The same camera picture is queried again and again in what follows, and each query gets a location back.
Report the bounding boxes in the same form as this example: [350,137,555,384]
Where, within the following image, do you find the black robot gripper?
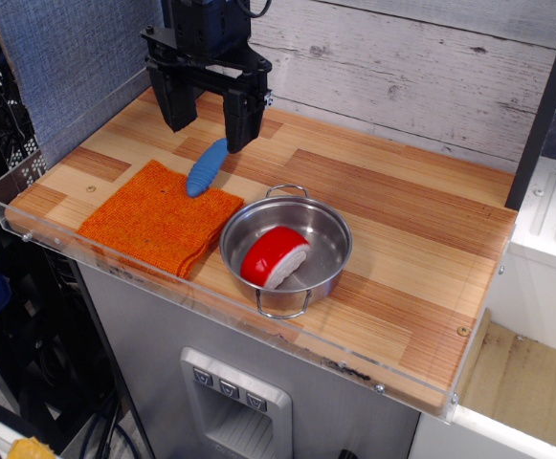
[142,1,273,153]

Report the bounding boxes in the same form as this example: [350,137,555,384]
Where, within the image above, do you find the blue handled metal spoon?
[186,138,229,198]

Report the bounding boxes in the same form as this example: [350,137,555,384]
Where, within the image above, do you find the orange woven cloth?
[78,160,244,279]

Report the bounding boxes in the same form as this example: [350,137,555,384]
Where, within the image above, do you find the small steel pot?
[219,184,353,320]

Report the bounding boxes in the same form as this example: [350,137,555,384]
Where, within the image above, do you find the clear acrylic table guard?
[0,91,516,420]

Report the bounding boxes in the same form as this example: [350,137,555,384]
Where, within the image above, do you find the silver toy dishwasher cabinet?
[80,266,419,458]

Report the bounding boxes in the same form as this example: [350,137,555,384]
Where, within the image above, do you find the white toy sink unit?
[411,158,556,458]

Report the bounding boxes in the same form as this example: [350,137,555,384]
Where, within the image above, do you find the black vertical post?
[504,55,556,210]

